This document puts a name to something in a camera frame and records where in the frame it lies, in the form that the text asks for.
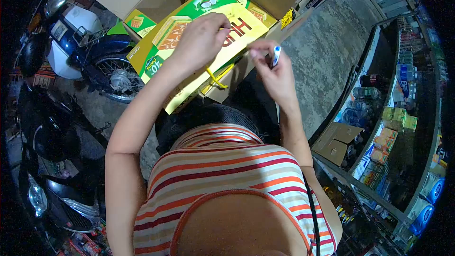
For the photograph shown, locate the person's legs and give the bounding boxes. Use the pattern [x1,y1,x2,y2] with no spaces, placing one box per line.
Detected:
[155,68,281,155]

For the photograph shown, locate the person's right hand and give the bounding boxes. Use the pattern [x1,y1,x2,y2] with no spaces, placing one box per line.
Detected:
[248,40,300,107]

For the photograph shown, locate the person's left fingers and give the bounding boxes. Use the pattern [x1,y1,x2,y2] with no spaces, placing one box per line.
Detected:
[201,12,232,47]

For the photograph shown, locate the black motorbike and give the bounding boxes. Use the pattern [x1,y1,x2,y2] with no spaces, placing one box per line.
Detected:
[16,82,112,236]

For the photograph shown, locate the full shop shelf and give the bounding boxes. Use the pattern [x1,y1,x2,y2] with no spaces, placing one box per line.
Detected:
[309,0,449,255]

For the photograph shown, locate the person's right thumb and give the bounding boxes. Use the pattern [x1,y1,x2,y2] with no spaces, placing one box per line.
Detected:
[250,49,272,77]

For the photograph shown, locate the blue white motorbike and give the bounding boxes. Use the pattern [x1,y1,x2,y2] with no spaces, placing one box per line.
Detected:
[17,0,146,104]

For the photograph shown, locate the person's right index finger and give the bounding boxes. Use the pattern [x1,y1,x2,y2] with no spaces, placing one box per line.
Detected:
[248,40,285,53]

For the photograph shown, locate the yellow plastic strap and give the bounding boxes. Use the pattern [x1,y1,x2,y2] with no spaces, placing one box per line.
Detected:
[280,8,296,30]
[201,61,236,95]

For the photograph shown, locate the person's left hand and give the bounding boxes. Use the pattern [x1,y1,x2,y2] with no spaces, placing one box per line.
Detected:
[169,12,232,76]

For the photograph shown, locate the pile of red packets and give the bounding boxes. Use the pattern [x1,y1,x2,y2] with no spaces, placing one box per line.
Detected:
[60,220,111,256]

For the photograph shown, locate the large yellow green cake box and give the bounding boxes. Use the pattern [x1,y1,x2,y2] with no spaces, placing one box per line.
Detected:
[126,0,281,115]

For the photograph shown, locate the person's right fingers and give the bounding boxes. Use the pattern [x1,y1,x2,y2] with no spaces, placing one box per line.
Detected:
[279,50,293,79]

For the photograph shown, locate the blue white marker pen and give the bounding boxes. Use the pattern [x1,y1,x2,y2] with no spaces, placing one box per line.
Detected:
[271,45,282,69]

